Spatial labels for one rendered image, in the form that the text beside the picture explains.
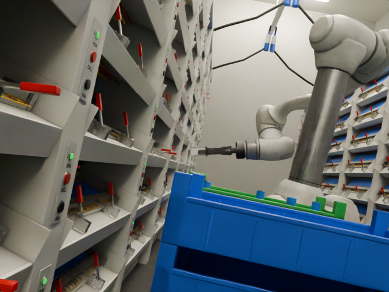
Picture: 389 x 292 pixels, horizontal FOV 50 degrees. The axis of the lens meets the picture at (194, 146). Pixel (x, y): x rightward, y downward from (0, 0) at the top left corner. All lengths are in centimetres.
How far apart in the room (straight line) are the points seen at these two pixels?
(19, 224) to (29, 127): 16
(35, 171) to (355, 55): 106
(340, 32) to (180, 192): 100
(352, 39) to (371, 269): 100
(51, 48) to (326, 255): 45
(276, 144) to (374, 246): 131
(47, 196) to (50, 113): 11
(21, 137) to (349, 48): 109
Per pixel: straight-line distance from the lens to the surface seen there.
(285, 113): 183
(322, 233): 47
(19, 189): 63
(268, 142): 177
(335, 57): 138
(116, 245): 132
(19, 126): 49
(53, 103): 61
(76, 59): 62
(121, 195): 129
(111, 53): 79
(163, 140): 198
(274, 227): 46
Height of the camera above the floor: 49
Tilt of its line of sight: 3 degrees up
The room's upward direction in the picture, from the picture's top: 11 degrees clockwise
